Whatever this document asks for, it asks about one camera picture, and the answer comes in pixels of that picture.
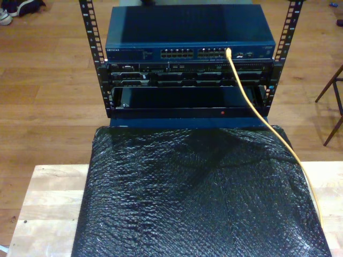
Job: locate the dark shoe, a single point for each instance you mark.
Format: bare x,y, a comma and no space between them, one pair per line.
26,6

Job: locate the blue network switch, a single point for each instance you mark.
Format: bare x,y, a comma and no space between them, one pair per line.
187,26

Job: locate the black perforated rack post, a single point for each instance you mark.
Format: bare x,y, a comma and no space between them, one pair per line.
290,26
91,26

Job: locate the black rack server unit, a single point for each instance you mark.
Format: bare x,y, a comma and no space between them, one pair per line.
174,76

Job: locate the brown wooden chair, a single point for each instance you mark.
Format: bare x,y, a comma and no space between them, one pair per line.
333,88

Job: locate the white shoe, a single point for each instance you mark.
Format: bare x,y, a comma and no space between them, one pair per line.
4,16

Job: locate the black bubble-wrap mat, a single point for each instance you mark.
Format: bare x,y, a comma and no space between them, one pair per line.
174,200

